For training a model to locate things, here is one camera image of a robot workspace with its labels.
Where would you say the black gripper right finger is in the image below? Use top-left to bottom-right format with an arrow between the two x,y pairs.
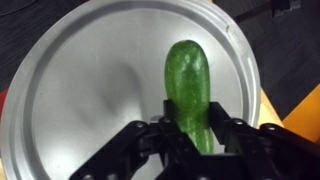
209,101 -> 320,180

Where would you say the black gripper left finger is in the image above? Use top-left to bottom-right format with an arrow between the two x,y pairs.
69,99 -> 202,180

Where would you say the green zucchini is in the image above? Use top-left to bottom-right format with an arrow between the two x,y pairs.
164,39 -> 215,155

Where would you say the large grey round plate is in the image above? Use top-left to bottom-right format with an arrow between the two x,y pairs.
0,0 -> 262,180

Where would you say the yellow floor mat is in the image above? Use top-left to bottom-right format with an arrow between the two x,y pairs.
281,83 -> 320,144

